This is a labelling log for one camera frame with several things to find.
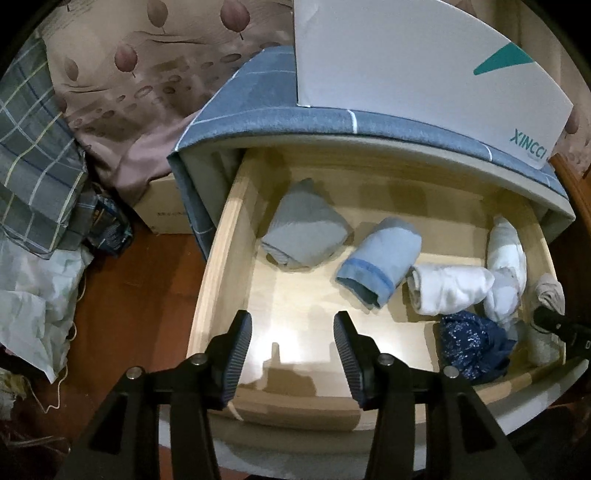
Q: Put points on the white rolled underwear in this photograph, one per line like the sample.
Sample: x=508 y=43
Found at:
x=437 y=289

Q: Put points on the orange wooden bed frame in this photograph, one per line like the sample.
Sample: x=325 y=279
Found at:
x=577 y=187

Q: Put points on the blue checked cover cloth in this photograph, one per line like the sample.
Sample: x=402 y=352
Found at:
x=261 y=98

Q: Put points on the light blue underwear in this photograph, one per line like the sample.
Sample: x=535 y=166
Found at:
x=381 y=262

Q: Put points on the wooden top drawer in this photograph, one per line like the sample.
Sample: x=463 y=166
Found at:
x=293 y=416

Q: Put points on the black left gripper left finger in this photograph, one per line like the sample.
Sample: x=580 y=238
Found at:
x=203 y=382

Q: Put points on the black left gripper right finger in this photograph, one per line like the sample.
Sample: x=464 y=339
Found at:
x=379 y=381

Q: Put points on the grey underwear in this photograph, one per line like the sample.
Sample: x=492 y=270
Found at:
x=305 y=230

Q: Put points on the cardboard box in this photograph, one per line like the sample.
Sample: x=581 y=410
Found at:
x=161 y=208

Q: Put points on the pale white garment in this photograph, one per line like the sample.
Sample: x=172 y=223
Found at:
x=507 y=261

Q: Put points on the white pink floral underwear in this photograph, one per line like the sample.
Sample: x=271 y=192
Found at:
x=550 y=294

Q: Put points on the dark blue patterned bag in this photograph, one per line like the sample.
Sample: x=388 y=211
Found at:
x=110 y=232

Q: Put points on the grey plaid blanket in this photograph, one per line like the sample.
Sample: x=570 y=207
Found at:
x=46 y=202

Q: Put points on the white plastic bag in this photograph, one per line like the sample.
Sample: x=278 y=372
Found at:
x=38 y=302

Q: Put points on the beige leaf print bedsheet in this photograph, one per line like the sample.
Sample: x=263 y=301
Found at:
x=133 y=74

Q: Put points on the navy floral lace underwear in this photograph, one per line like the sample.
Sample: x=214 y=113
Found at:
x=476 y=346

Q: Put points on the white XINCCI shoe box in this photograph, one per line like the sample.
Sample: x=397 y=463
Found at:
x=431 y=62

